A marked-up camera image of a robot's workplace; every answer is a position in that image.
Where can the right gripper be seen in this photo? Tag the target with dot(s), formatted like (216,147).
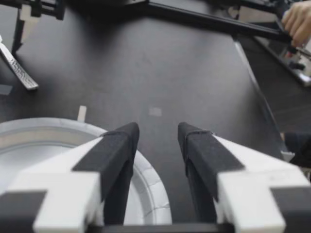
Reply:
(59,9)

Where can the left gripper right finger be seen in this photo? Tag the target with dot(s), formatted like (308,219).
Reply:
(243,184)

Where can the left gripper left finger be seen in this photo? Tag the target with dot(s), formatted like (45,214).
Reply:
(60,184)

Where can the silver metal fork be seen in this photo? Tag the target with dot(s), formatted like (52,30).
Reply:
(20,70)

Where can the round white plate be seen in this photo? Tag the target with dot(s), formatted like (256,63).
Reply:
(29,145)

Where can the person's hand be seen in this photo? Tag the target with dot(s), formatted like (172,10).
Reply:
(300,21)

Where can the black frame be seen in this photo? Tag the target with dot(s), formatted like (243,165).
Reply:
(218,18)

